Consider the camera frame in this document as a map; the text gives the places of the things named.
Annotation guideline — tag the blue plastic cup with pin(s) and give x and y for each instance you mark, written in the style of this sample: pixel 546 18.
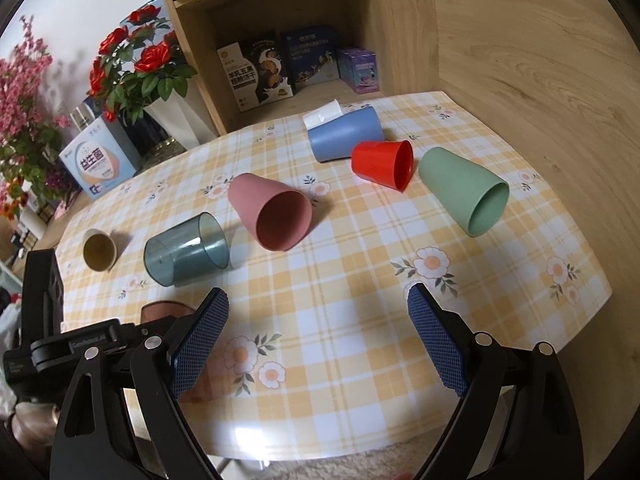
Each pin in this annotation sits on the blue plastic cup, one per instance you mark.
pixel 338 138

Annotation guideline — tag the white faceted vase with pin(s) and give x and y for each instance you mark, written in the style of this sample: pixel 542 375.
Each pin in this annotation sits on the white faceted vase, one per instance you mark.
pixel 184 119

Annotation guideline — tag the blue probiotic box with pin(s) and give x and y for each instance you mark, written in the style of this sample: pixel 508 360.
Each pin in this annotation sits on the blue probiotic box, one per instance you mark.
pixel 101 157

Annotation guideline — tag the pink blossom artificial flowers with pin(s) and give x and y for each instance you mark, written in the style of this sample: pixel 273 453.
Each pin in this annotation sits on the pink blossom artificial flowers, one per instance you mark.
pixel 31 137

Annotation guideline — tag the golden embossed tray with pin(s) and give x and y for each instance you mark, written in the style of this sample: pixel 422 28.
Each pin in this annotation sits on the golden embossed tray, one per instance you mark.
pixel 165 150

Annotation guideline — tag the white bottle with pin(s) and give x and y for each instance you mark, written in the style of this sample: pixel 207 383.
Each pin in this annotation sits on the white bottle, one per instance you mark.
pixel 33 222

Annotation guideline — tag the red plastic cup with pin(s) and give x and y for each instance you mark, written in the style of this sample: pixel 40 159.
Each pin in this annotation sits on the red plastic cup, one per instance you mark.
pixel 387 163

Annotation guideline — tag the purple small box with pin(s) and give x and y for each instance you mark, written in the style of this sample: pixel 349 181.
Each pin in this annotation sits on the purple small box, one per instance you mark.
pixel 358 69

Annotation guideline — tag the red rose bouquet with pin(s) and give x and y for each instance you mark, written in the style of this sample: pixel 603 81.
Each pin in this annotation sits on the red rose bouquet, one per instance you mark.
pixel 138 63

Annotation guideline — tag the yellow plaid floral tablecloth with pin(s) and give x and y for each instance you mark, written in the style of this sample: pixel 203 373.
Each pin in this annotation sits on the yellow plaid floral tablecloth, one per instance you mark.
pixel 319 357

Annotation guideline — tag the dark blue box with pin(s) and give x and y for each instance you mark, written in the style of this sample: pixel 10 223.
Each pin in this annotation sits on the dark blue box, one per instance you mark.
pixel 311 55

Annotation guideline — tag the transparent brown cup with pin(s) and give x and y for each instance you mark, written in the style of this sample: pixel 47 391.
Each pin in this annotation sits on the transparent brown cup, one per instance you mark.
pixel 191 336

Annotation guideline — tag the beige plastic cup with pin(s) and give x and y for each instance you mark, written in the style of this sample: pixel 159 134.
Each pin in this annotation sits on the beige plastic cup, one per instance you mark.
pixel 99 251

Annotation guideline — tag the wooden shelf unit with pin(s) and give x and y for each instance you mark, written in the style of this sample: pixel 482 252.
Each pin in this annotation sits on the wooden shelf unit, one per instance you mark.
pixel 401 33

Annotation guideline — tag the pink plastic cup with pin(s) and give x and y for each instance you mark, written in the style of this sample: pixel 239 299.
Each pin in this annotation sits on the pink plastic cup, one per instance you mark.
pixel 276 215

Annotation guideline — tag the white plastic cup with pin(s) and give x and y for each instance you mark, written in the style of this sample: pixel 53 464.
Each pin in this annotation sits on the white plastic cup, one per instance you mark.
pixel 322 115

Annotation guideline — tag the glass cup behind box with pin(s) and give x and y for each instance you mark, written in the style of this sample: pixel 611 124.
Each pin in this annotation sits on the glass cup behind box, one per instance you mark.
pixel 82 116

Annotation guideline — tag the white and black snack box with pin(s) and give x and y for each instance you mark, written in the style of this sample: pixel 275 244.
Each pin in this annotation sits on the white and black snack box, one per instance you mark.
pixel 257 71

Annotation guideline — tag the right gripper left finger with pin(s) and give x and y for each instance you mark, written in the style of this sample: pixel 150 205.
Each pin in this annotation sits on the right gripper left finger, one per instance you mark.
pixel 95 438

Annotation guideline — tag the transparent teal cup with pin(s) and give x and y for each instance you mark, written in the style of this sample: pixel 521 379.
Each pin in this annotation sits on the transparent teal cup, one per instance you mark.
pixel 188 252

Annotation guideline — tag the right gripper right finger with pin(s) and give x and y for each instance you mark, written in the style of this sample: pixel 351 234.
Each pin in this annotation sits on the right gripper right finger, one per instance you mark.
pixel 515 418

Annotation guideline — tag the green plastic cup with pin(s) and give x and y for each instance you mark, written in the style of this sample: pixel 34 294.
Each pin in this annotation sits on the green plastic cup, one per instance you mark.
pixel 471 194

